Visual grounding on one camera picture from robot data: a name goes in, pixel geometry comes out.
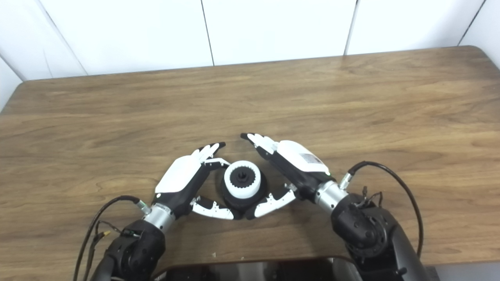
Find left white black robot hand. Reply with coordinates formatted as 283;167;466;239
152;142;235;220

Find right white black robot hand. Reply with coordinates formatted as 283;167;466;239
240;133;336;220

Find round black plastic part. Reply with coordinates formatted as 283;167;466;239
220;165;270;213

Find white toothed plastic ring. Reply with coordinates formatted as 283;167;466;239
223;160;261;199

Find glossy black robot torso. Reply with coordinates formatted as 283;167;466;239
152;258;364;281

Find thin right arm wires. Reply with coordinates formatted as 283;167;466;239
359;187;383;207

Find thin arm wires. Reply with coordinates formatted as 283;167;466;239
359;187;383;207
88;221;137;274

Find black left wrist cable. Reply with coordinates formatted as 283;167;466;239
73;196;151;281

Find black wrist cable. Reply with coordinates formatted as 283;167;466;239
73;196;151;281
339;161;424;258

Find thin left arm wires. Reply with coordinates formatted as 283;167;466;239
88;221;137;274

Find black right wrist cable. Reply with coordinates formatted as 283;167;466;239
339;161;424;258

